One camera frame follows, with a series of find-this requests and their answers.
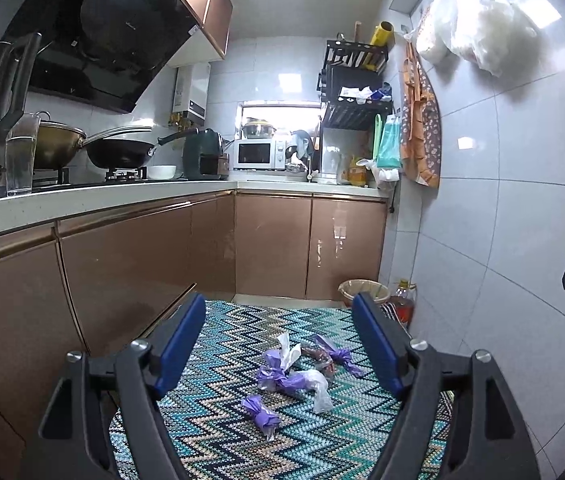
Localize purple wrapper with white tissue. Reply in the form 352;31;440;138
256;333;307;396

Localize white microwave oven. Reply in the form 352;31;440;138
232;138;287;171

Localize white bowl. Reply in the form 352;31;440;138
147;165;176;181

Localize pot atop microwave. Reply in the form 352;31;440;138
240;117;276;139

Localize black wok pan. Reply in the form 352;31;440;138
82;126;201;170

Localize brass pot with lid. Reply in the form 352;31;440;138
34;110;87;170

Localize white gas water heater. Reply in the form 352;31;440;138
170;62;211;128

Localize small purple plastic wrapper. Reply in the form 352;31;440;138
240;394;280;441

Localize orange patterned apron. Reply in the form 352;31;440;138
400;42;442;190

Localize brown upper wall cabinet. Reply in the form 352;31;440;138
168;0;232;68

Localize zigzag patterned woven mat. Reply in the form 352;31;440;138
108;299;455;480

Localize white plastic bag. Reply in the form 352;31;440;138
298;370;333;414

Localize gas stove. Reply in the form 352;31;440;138
32;167;149;193

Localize brown lower kitchen cabinets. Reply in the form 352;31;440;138
0;191;387;479

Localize cooking oil bottle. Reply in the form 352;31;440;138
389;280;417;328

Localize white hanging plastic bags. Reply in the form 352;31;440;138
409;0;541;77

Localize clear wrapper with purple bag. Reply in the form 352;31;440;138
301;334;365;380

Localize beige lined trash bin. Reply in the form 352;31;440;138
338;278;391;307

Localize black wall storage rack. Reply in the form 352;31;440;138
316;39;394;131

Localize teal hanging bag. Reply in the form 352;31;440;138
373;114;402;169

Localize clear glass jug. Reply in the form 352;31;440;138
5;113;40;196

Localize yellow roll on rack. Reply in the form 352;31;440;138
363;21;394;72

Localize black range hood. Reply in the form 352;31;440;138
5;0;198;113

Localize yellow bottle on counter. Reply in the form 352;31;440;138
347;156;367;188

